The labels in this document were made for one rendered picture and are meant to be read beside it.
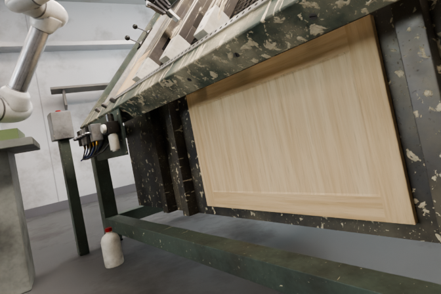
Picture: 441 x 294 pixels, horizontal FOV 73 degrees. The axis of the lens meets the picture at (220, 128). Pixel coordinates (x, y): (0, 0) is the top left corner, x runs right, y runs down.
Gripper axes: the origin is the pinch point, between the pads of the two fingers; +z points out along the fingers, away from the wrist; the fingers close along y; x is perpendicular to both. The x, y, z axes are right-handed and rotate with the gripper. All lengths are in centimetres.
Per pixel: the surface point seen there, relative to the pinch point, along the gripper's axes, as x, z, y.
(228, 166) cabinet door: -25, 48, -63
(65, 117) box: 84, -8, -52
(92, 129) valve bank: 38, 2, -62
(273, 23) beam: -81, 6, -50
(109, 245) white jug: 42, 42, -110
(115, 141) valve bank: 24, 12, -65
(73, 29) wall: 349, -52, 142
